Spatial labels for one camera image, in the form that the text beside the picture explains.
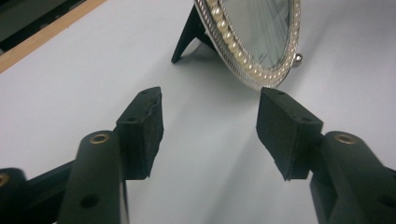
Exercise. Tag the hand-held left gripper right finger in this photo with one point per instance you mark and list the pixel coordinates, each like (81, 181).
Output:
(286, 133)

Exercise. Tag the wooden table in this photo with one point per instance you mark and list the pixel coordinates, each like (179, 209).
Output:
(46, 35)

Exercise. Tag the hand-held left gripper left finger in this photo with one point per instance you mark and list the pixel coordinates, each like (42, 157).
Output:
(141, 130)

